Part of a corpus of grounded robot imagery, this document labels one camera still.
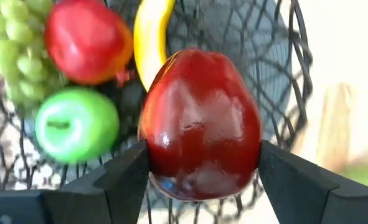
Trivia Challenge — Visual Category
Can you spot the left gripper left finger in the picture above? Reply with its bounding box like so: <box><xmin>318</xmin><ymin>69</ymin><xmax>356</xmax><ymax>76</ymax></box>
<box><xmin>0</xmin><ymin>139</ymin><xmax>151</xmax><ymax>224</ymax></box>

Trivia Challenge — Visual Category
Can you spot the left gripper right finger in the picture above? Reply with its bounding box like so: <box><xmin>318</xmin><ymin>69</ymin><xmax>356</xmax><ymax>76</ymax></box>
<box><xmin>257</xmin><ymin>139</ymin><xmax>368</xmax><ymax>224</ymax></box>

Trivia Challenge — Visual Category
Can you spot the green pear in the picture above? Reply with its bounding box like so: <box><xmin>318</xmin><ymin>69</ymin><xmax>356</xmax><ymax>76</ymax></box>
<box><xmin>342</xmin><ymin>155</ymin><xmax>368</xmax><ymax>191</ymax></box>

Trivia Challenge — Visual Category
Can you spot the green apple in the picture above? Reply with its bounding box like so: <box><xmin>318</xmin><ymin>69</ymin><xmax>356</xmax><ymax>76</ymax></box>
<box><xmin>35</xmin><ymin>86</ymin><xmax>121</xmax><ymax>164</ymax></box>

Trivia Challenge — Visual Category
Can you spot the dark glossy plum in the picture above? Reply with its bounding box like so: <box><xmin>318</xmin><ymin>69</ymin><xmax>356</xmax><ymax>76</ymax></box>
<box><xmin>118</xmin><ymin>79</ymin><xmax>147</xmax><ymax>125</ymax></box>

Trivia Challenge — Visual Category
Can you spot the dark red apple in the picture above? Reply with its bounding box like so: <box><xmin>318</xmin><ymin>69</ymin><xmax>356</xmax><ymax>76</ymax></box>
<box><xmin>138</xmin><ymin>48</ymin><xmax>264</xmax><ymax>202</ymax></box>

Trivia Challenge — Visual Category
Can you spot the red pomegranate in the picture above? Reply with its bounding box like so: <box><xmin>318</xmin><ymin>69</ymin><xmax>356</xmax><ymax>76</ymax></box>
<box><xmin>44</xmin><ymin>0</ymin><xmax>134</xmax><ymax>86</ymax></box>

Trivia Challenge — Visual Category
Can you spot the green grape bunch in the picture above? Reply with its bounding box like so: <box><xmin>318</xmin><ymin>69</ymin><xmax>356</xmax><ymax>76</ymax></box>
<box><xmin>0</xmin><ymin>0</ymin><xmax>68</xmax><ymax>113</ymax></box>

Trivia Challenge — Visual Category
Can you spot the yellow banana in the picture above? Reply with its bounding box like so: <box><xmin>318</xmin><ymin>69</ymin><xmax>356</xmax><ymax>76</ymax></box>
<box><xmin>133</xmin><ymin>0</ymin><xmax>177</xmax><ymax>93</ymax></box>

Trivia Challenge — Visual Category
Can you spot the grey round placemat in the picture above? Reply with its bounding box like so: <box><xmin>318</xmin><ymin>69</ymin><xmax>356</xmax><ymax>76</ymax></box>
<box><xmin>167</xmin><ymin>0</ymin><xmax>293</xmax><ymax>141</ymax></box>

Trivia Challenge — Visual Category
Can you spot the black wire basket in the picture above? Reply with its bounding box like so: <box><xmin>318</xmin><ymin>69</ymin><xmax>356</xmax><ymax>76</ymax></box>
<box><xmin>0</xmin><ymin>0</ymin><xmax>314</xmax><ymax>224</ymax></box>

